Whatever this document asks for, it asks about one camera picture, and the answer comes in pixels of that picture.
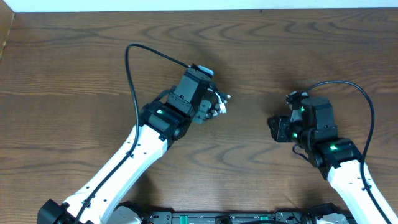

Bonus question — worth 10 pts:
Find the white USB cable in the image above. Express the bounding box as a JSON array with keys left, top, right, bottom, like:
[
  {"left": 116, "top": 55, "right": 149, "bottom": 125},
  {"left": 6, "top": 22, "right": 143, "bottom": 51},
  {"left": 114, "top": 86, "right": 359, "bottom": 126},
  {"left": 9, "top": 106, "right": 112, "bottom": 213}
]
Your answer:
[{"left": 207, "top": 88, "right": 231, "bottom": 114}]

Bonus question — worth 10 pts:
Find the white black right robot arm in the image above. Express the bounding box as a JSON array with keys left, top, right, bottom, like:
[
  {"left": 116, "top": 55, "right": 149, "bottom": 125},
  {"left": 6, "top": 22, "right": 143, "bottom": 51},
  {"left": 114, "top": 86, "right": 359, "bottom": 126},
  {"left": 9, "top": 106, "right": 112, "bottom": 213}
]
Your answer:
[{"left": 267, "top": 97, "right": 397, "bottom": 223}]

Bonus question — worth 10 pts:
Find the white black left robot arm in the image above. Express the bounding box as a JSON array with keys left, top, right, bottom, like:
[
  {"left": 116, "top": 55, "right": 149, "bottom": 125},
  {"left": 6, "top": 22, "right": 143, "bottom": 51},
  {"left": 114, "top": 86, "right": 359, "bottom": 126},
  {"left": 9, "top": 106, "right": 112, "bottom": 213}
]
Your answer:
[{"left": 37, "top": 65, "right": 215, "bottom": 223}]

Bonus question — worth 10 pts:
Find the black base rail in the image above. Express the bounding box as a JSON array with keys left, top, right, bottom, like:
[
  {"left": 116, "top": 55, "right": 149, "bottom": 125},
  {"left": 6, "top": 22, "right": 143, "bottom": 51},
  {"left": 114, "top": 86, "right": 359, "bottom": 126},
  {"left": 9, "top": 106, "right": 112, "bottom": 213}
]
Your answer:
[{"left": 111, "top": 202, "right": 355, "bottom": 224}]

